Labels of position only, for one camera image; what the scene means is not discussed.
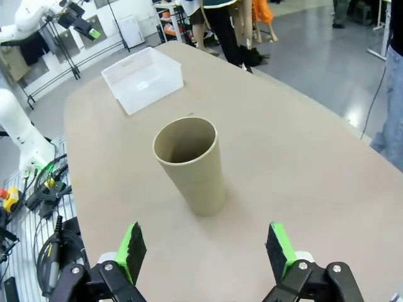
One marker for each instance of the white desk frame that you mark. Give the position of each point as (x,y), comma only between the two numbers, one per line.
(379,50)

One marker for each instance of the person in dark trousers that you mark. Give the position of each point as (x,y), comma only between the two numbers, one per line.
(340,12)

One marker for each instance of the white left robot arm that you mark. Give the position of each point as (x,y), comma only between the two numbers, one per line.
(28,15)

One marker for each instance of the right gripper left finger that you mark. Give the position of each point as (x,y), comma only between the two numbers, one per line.
(132,251)

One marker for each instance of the yellow emergency stop box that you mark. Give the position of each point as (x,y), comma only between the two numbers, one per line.
(11,198)

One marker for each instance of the black bag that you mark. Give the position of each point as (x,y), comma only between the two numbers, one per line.
(252,56)

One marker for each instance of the beige plastic cup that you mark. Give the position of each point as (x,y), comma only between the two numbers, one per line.
(195,176)

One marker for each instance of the white slotted base plate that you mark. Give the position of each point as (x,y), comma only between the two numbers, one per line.
(22,267)

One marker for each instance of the black power adapter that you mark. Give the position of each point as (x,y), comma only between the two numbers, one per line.
(44,204)

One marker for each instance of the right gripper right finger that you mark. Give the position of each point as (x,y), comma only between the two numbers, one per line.
(278,251)

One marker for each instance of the black flat device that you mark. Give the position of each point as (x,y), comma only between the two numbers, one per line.
(9,287)

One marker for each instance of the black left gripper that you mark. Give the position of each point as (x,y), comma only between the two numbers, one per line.
(74,15)

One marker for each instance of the black clothes rack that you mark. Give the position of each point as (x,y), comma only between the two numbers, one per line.
(75,75)

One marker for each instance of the gray plastic stool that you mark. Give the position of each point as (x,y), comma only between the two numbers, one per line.
(365,14)

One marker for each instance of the white perforated plastic basket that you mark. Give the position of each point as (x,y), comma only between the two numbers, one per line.
(151,88)

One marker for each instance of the white floor appliance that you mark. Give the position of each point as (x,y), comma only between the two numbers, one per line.
(132,31)

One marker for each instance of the beige hanging garment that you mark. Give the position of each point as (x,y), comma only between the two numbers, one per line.
(12,66)

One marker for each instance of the white storage shelf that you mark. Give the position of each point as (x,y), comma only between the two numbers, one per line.
(167,28)

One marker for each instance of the person in dark green jacket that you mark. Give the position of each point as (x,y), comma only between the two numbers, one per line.
(225,31)

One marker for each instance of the orange clothed figure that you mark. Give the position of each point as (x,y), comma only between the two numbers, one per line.
(264,12)

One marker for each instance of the mannequin in black shorts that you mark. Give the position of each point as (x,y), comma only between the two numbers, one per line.
(198,22)

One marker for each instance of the beige mannequin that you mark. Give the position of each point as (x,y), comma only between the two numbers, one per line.
(247,22)

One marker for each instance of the person in black sweater jeans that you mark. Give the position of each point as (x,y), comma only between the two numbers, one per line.
(393,94)

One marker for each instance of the black hanging garment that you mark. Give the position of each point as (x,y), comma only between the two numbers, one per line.
(31,47)

